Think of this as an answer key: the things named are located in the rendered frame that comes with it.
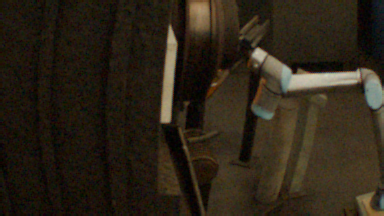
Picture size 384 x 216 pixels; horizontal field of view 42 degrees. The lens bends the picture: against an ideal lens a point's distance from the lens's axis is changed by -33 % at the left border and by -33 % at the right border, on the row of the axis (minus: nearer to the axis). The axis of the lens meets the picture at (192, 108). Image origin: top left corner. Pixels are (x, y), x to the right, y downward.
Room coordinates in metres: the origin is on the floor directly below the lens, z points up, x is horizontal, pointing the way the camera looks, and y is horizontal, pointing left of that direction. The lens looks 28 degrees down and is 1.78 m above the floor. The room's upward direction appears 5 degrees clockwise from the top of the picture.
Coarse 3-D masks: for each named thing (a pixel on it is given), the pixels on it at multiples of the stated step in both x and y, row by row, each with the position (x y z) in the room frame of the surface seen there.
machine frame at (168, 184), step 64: (0, 0) 1.19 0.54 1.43; (64, 0) 1.23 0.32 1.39; (128, 0) 1.24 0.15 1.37; (0, 64) 1.19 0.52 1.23; (64, 64) 1.24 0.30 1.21; (128, 64) 1.27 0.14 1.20; (0, 128) 1.19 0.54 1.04; (64, 128) 1.24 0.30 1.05; (128, 128) 1.27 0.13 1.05; (0, 192) 1.15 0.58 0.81; (64, 192) 1.23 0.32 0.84; (128, 192) 1.27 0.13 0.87
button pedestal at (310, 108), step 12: (300, 72) 2.66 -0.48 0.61; (312, 96) 2.47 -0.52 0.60; (324, 96) 2.50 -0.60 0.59; (312, 108) 2.54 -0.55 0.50; (300, 120) 2.63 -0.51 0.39; (312, 120) 2.55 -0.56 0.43; (300, 132) 2.60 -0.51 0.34; (312, 132) 2.55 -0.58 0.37; (300, 144) 2.56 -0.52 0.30; (312, 144) 2.55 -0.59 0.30; (300, 156) 2.54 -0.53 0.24; (300, 168) 2.54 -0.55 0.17; (288, 180) 2.60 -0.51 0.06; (300, 180) 2.55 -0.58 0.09; (288, 192) 2.54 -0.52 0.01; (300, 192) 2.54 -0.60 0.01
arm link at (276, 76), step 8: (264, 64) 2.16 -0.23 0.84; (272, 64) 2.15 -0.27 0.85; (280, 64) 2.17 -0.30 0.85; (264, 72) 2.15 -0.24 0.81; (272, 72) 2.14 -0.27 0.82; (280, 72) 2.13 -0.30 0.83; (288, 72) 2.14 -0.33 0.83; (264, 80) 2.16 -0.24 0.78; (272, 80) 2.13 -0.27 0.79; (280, 80) 2.12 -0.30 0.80; (288, 80) 2.13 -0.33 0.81; (272, 88) 2.13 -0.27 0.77; (280, 88) 2.13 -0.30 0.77
